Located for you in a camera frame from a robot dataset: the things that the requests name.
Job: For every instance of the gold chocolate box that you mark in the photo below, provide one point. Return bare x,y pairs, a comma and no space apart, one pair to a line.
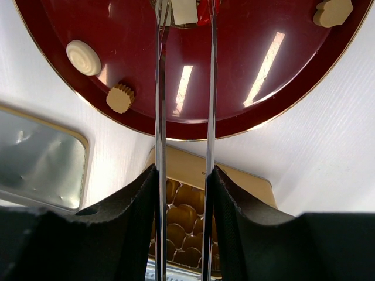
185,173

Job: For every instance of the round red plate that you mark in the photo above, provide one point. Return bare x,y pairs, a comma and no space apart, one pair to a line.
270,54

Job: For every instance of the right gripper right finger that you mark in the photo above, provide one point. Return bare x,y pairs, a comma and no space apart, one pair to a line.
259,242

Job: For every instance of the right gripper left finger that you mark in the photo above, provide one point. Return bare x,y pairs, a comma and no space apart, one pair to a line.
106,241

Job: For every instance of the tan round fluted chocolate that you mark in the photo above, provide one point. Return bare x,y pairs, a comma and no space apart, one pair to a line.
120,98

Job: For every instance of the white cube chocolate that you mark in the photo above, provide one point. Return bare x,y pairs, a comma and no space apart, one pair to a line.
184,11

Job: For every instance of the white oval chocolate left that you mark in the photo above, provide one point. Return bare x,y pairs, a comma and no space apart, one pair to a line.
83,58

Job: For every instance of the silver square box lid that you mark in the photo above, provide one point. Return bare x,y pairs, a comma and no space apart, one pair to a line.
43,163

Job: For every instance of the metal tongs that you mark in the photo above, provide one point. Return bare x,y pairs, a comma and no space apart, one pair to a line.
161,33

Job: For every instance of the tan round chocolate right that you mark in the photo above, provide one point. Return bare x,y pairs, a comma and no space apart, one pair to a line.
331,13

